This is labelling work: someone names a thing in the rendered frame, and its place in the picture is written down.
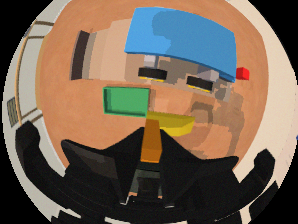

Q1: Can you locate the yellow chock with orange handle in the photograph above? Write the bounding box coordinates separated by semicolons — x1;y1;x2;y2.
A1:
140;111;196;163

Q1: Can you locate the green tray floor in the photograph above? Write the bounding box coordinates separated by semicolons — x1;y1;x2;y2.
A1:
106;89;148;113

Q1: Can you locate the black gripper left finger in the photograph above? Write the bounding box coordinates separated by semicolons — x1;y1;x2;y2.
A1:
60;127;145;204

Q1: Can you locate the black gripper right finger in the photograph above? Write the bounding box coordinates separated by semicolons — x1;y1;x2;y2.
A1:
158;129;238;206

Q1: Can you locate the red-headed metal pin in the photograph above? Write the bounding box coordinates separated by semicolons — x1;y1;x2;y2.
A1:
235;67;250;80

